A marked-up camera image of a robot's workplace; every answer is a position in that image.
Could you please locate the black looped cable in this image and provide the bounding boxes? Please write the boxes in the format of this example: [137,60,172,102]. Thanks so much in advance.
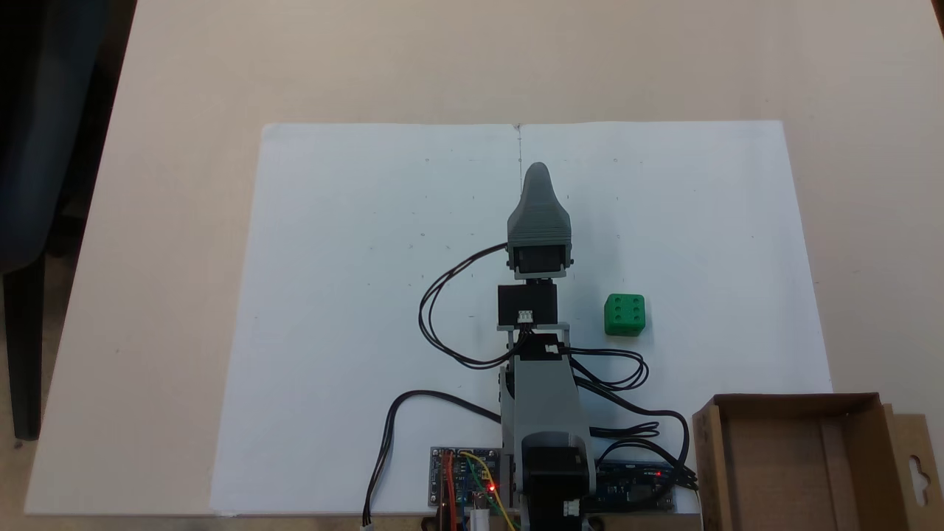
[418,243,511,370]

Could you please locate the yellow wire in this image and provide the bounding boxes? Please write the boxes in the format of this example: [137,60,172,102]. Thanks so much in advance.
[460,451,518,531]

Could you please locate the dark chair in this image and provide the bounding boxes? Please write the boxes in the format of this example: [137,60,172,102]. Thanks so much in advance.
[0,0,138,443]

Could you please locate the orange wire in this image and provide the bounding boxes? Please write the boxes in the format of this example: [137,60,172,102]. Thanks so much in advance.
[440,451,459,531]

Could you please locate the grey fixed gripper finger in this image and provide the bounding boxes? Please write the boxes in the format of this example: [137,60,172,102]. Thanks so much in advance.
[520,162,559,215]

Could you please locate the green die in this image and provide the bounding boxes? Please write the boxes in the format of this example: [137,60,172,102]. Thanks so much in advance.
[604,294,647,338]

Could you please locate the black cable bundle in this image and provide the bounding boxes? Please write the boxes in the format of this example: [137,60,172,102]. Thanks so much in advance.
[566,347,699,492]

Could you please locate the dark blue circuit board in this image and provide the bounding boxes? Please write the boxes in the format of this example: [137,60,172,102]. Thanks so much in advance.
[596,460,676,513]

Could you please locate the circuit board with coloured wires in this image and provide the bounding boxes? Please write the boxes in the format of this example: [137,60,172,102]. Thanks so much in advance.
[430,446,504,511]

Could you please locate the white paper sheet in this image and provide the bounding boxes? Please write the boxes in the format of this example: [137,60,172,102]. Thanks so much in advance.
[210,120,834,517]

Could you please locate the brown cardboard box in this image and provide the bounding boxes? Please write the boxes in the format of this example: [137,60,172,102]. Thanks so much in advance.
[692,392,944,531]

